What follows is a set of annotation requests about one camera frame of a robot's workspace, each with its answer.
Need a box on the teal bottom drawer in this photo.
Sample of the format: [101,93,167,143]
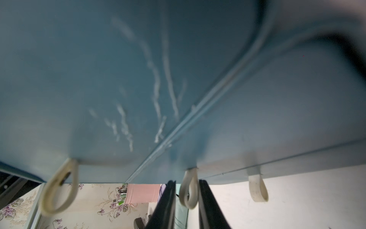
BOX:
[204,138,366,202]

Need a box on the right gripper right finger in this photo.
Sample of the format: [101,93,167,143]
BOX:
[198,179,231,229]

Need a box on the teal drawer cabinet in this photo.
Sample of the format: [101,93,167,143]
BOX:
[0,0,275,184]

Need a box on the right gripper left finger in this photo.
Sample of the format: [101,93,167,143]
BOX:
[145,180,176,229]

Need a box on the teal top drawer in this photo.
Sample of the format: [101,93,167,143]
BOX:
[38,158,79,216]

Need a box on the teal drawer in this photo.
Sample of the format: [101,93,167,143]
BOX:
[38,158,79,216]
[204,138,366,202]
[127,1,366,198]

